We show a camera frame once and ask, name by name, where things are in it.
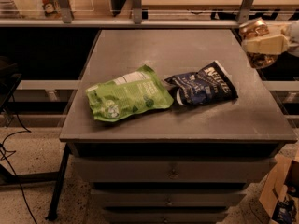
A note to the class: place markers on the metal shelf bracket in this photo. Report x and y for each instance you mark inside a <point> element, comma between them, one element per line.
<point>244,11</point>
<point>137,11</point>
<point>66,12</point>

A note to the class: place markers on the grey drawer cabinet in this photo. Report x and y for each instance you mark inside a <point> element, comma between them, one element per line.
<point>252,126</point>

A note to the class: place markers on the green snack bag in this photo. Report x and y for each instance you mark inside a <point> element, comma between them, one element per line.
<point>130,94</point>

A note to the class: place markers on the cardboard box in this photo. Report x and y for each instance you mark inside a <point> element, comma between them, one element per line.
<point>281,185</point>

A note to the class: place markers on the grey drawer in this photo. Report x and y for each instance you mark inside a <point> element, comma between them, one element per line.
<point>163,169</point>
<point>164,216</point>
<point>168,197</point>

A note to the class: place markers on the bottom grey drawer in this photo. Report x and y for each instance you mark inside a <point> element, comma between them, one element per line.
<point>164,216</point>

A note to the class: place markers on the dark blue chip bag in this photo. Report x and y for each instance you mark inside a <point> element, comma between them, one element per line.
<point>209,85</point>

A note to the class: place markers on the left metal shelf bracket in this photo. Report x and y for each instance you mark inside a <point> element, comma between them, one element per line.
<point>66,12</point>

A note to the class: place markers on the middle grey drawer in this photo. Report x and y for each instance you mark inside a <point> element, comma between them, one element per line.
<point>168,197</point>

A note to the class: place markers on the black table leg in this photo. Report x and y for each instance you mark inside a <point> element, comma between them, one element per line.
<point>52,214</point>

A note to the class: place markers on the middle metal shelf bracket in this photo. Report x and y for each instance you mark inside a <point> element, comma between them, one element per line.
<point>137,11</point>

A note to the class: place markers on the right metal shelf bracket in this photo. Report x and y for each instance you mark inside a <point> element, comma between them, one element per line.
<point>244,11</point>

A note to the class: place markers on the top grey drawer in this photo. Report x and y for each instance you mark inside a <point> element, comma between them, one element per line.
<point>163,169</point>

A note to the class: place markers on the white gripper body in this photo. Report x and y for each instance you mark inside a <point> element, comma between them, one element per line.
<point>294,34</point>

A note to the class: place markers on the wooden shelf rail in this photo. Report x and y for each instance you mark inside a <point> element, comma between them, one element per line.
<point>123,24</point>

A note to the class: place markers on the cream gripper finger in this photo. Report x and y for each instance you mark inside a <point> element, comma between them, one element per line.
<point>267,44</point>
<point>278,29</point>

